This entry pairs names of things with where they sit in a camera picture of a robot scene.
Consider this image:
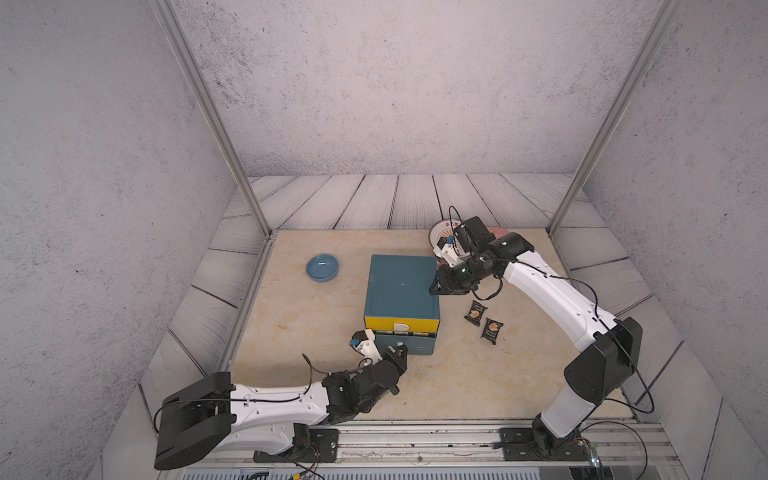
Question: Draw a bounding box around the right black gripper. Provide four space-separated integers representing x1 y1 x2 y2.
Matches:
426 257 490 296

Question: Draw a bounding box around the black cookie packet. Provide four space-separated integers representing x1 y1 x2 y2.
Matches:
464 300 487 326
481 318 504 345

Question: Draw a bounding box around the yellow top drawer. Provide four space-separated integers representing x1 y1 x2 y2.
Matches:
364 316 440 334

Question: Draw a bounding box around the teal drawer cabinet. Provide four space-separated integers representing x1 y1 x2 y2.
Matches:
363 254 441 321

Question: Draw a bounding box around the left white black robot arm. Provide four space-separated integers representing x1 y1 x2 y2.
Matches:
153 345 408 471

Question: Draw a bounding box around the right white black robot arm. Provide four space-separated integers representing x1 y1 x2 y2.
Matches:
430 228 643 458

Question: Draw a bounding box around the white plate orange sunburst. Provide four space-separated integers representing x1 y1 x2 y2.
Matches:
429 219 466 257

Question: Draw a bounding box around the pink plastic tray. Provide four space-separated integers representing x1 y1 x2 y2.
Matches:
488 227 509 238

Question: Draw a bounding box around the blue ceramic dish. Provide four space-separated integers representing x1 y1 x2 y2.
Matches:
305 254 340 283

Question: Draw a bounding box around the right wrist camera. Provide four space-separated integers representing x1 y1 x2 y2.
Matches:
433 235 464 268

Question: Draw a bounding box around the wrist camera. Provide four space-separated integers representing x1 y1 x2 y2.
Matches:
433 235 464 268
349 329 382 364

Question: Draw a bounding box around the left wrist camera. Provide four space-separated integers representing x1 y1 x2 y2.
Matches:
349 329 382 364

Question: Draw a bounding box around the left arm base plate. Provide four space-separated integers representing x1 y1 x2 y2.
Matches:
253 424 340 464

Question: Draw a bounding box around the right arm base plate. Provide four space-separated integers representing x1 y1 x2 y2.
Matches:
491 427 591 462

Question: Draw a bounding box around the aluminium mounting rail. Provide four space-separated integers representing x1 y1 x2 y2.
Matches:
179 419 688 479

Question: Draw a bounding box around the left aluminium frame post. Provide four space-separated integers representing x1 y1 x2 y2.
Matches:
150 0 272 237

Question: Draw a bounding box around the aluminium frame post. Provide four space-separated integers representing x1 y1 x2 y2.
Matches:
546 0 684 239
150 0 272 237

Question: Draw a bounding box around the right aluminium frame post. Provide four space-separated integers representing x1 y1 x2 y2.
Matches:
546 0 684 239

